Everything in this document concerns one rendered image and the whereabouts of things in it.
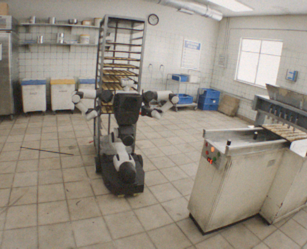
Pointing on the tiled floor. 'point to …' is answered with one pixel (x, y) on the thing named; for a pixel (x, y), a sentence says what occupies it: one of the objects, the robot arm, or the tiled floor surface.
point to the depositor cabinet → (291, 184)
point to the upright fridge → (3, 66)
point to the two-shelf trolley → (185, 91)
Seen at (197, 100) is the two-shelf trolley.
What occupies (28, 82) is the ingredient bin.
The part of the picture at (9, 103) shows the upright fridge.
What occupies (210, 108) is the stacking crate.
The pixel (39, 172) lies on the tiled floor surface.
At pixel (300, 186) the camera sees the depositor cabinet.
